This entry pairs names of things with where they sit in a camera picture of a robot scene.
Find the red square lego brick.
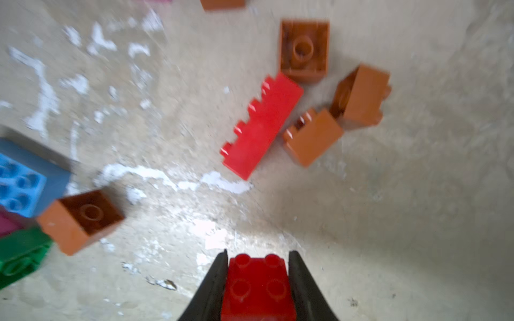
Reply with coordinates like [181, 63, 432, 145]
[221, 254, 297, 321]

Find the dark green lego brick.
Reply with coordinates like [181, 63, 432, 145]
[1, 227, 53, 289]

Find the brown lego brick far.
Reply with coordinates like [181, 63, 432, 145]
[278, 19, 330, 84]

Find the brown lego brick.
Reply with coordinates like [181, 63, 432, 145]
[278, 19, 330, 84]
[200, 0, 246, 11]
[329, 64, 392, 127]
[36, 189, 124, 256]
[282, 108, 344, 167]

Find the magenta lego brick front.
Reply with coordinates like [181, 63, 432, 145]
[1, 207, 31, 238]

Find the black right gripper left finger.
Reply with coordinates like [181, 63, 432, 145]
[178, 250, 228, 321]

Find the light blue long lego brick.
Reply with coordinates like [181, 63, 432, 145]
[1, 138, 71, 218]

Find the brown lego brick front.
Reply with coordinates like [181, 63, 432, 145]
[36, 189, 124, 256]

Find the brown lego brick left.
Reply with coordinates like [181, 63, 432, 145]
[200, 0, 246, 11]

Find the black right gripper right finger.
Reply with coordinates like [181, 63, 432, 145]
[288, 250, 338, 321]

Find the red long lego brick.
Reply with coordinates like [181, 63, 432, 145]
[220, 72, 304, 181]

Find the brown lego brick right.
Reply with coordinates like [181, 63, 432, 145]
[329, 64, 392, 127]

